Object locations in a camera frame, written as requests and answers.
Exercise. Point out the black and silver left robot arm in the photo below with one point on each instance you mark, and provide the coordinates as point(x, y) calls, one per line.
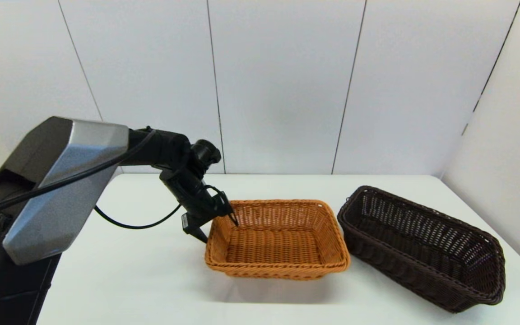
point(61, 180)

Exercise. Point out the orange wicker basket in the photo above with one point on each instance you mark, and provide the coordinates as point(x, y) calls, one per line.
point(278, 271)

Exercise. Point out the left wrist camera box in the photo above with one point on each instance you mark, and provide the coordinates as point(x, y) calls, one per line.
point(186, 222)

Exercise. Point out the dark brown wicker basket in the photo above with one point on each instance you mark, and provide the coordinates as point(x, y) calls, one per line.
point(404, 266)

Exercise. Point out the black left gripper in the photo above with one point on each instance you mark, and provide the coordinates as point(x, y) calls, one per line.
point(194, 198)

